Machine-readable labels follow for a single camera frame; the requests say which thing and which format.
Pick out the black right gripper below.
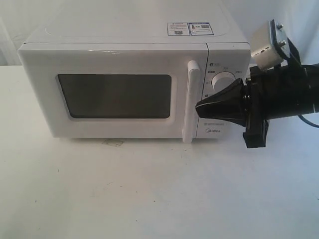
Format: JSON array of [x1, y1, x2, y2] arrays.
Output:
[[195, 66, 269, 149]]

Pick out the white microwave door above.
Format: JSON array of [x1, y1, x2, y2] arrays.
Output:
[[18, 43, 208, 142]]

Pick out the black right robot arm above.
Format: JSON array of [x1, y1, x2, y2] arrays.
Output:
[[195, 40, 319, 148]]

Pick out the white plastic control dial knob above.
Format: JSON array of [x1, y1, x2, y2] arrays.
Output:
[[211, 71, 235, 93]]

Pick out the white Midea microwave body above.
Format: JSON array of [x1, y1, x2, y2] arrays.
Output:
[[20, 0, 251, 139]]

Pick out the blue white warning sticker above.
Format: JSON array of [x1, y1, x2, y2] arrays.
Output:
[[167, 22, 214, 36]]

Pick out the clear tape patch on table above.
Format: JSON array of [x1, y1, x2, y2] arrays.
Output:
[[102, 139, 124, 147]]

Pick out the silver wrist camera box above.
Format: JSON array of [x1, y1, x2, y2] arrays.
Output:
[[250, 19, 291, 71]]

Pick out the black camera cable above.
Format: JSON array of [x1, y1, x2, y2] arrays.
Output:
[[299, 114, 319, 129]]

